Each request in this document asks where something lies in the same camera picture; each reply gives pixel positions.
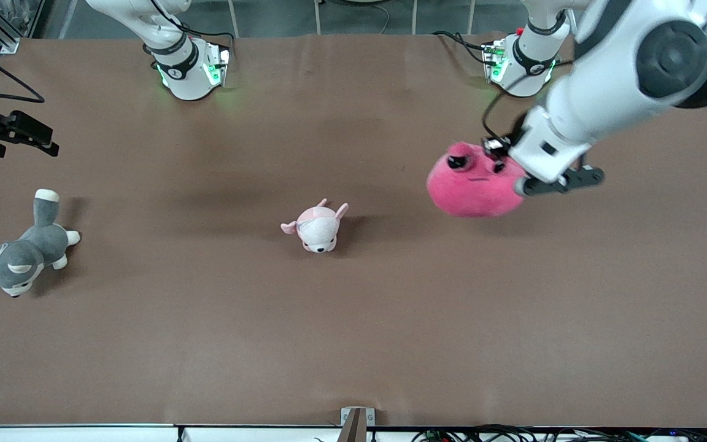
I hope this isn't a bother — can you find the light pink plush dog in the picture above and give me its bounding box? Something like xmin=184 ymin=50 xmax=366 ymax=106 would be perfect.
xmin=280 ymin=198 xmax=349 ymax=254

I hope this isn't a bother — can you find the tangled black cable bundle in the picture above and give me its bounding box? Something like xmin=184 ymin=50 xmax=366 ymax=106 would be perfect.
xmin=412 ymin=424 xmax=707 ymax=442

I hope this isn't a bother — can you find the hot pink round plush toy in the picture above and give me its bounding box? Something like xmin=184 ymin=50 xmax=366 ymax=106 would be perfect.
xmin=426 ymin=141 xmax=527 ymax=219

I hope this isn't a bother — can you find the black arm base cable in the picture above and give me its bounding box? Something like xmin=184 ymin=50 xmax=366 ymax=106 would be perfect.
xmin=148 ymin=0 xmax=236 ymax=62
xmin=432 ymin=31 xmax=490 ymax=66

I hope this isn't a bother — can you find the brown table cover mat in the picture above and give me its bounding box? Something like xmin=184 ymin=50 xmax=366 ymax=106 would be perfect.
xmin=0 ymin=34 xmax=707 ymax=428

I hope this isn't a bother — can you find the white table edge rail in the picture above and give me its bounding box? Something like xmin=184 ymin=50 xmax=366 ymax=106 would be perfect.
xmin=0 ymin=422 xmax=412 ymax=442

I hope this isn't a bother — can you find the grey husky plush toy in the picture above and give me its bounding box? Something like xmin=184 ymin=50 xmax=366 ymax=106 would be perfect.
xmin=0 ymin=189 xmax=82 ymax=298

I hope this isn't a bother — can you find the small metal table bracket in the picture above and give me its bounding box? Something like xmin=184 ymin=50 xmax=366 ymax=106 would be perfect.
xmin=340 ymin=406 xmax=376 ymax=442

